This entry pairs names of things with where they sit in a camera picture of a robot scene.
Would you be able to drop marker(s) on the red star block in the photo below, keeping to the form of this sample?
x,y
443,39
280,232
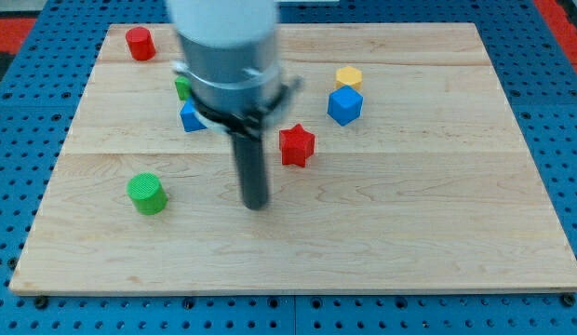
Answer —
x,y
296,145

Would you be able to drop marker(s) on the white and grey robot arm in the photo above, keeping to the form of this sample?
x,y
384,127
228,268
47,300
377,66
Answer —
x,y
231,57

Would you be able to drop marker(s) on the light wooden board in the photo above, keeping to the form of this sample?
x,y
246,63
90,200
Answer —
x,y
431,190

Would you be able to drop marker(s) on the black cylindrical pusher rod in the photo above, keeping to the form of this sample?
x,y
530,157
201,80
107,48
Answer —
x,y
251,171

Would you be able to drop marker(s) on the blue cube block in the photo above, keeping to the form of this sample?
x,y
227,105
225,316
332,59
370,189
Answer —
x,y
345,105

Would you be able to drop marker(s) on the blue triangular block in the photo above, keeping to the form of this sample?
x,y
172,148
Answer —
x,y
189,120

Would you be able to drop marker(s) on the yellow hexagon block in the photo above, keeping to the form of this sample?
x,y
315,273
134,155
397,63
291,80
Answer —
x,y
349,76

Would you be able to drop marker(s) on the small green block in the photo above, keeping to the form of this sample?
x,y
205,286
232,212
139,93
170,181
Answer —
x,y
183,87

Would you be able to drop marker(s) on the green cylinder block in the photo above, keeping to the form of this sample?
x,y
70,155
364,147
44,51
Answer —
x,y
147,194

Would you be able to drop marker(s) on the red cylinder block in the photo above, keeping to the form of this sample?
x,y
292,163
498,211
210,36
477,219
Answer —
x,y
140,43

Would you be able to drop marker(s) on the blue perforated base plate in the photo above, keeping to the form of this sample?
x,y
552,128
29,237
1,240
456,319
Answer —
x,y
44,83

